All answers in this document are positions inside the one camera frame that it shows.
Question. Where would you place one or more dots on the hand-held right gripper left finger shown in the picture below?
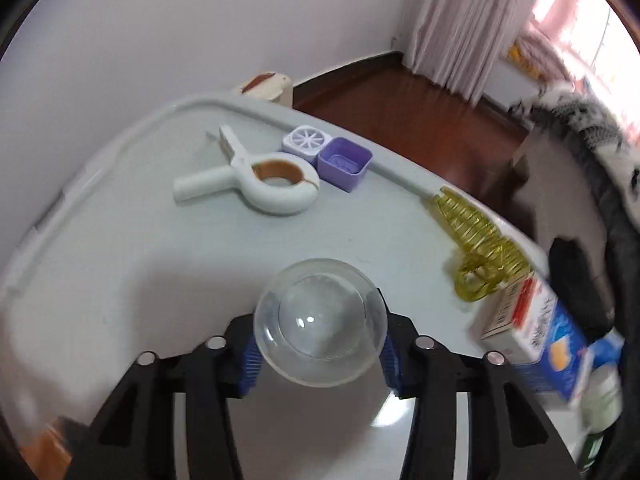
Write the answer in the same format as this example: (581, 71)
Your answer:
(250, 365)

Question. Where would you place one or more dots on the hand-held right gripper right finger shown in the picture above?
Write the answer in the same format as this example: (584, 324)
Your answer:
(392, 365)

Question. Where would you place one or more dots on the yellow plastic spiral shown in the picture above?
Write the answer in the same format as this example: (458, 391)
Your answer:
(475, 240)

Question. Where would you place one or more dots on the blue and white milk carton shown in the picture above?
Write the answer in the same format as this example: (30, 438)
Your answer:
(545, 345)

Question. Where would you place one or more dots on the large white plastic clip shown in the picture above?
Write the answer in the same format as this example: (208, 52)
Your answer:
(210, 182)

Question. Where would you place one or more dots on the black knit sock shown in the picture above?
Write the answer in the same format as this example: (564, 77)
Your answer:
(580, 285)

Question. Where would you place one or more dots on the purple square container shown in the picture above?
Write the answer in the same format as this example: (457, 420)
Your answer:
(345, 162)

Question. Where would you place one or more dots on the white bottle with green label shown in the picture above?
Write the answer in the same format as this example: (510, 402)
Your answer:
(602, 395)

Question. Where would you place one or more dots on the blue toothpaste box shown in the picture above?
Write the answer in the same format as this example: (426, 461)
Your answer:
(610, 350)

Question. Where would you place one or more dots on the dark green small bottle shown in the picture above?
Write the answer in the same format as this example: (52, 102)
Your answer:
(592, 452)

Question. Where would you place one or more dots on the beige and brown container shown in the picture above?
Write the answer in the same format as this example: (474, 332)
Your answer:
(265, 87)

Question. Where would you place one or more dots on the black and white printed blanket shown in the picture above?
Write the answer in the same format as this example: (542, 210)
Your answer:
(590, 115)

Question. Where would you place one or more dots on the folded pink quilt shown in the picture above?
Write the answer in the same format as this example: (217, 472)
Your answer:
(542, 55)

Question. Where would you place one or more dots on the pink dotted curtain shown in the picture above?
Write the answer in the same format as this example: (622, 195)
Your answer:
(465, 25)

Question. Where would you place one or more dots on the white bed frame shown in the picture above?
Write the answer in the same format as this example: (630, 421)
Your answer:
(560, 185)

